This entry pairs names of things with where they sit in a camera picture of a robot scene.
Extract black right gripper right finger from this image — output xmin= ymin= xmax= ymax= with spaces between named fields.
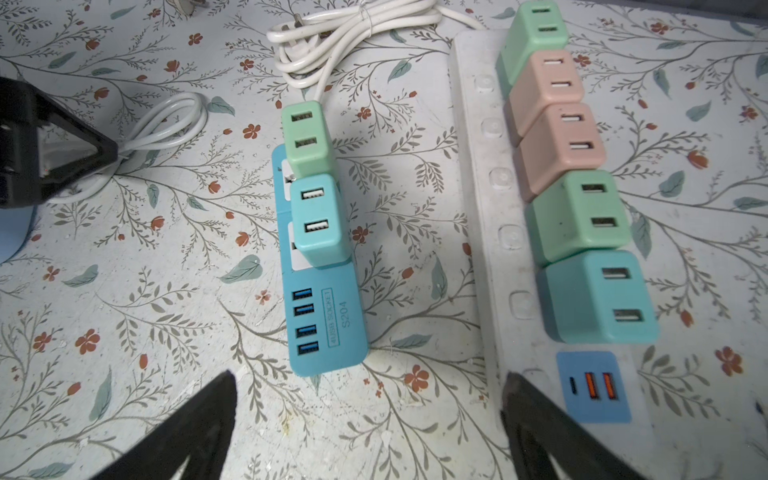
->
xmin=501 ymin=373 xmax=642 ymax=479

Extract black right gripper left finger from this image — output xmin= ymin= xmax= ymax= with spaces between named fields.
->
xmin=94 ymin=371 xmax=237 ymax=479

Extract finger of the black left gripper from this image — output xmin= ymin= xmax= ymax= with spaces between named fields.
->
xmin=1 ymin=78 xmax=118 ymax=209

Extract white multicolour power strip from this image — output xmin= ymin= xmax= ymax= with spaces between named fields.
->
xmin=449 ymin=26 xmax=685 ymax=480

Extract teal charger plug front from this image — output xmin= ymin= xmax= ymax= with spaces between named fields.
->
xmin=536 ymin=250 xmax=660 ymax=344

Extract teal charger plug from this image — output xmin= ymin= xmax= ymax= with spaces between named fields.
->
xmin=290 ymin=174 xmax=352 ymax=268
xmin=536 ymin=250 xmax=660 ymax=344

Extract teal tower power strip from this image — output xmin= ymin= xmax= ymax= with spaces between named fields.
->
xmin=272 ymin=145 xmax=368 ymax=377

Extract green charger plug front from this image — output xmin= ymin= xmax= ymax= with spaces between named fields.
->
xmin=282 ymin=101 xmax=338 ymax=179

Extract pink USB charger plug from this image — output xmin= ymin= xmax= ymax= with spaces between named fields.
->
xmin=504 ymin=49 xmax=585 ymax=147

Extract green USB charger plug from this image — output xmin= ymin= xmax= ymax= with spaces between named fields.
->
xmin=496 ymin=1 xmax=569 ymax=97

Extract light blue round socket hub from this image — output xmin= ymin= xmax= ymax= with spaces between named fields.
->
xmin=0 ymin=206 xmax=36 ymax=263

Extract white bundled power cables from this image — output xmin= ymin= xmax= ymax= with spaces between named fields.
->
xmin=44 ymin=0 xmax=487 ymax=205

